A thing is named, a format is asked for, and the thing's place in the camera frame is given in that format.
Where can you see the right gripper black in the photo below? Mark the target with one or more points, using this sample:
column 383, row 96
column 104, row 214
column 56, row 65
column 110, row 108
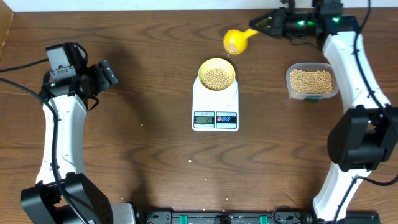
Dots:
column 280, row 25

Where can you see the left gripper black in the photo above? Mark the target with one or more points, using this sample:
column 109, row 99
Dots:
column 104, row 81

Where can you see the yellow measuring scoop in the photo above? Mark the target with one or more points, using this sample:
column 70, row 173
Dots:
column 238, row 38

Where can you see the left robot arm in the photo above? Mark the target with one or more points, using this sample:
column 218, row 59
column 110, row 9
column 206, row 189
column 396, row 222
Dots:
column 62, row 192

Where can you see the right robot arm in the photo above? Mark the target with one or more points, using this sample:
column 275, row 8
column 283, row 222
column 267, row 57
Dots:
column 366, row 134

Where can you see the soybeans in scoop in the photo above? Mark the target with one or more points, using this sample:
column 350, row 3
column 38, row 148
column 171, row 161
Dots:
column 232, row 49

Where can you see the yellow bowl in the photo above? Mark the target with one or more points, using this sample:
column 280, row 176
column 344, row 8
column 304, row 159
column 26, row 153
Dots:
column 218, row 63

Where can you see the soybeans in yellow bowl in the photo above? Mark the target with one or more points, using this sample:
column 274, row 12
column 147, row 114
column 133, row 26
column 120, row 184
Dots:
column 216, row 79

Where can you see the white digital kitchen scale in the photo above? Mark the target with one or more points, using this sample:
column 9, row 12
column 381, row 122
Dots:
column 215, row 110

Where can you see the clear plastic container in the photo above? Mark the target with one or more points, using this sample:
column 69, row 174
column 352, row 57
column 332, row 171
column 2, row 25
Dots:
column 310, row 67

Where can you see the soybeans pile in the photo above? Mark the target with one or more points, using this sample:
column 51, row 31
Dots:
column 317, row 82

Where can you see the black mounting rail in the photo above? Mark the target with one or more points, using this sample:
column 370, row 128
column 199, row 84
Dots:
column 281, row 216

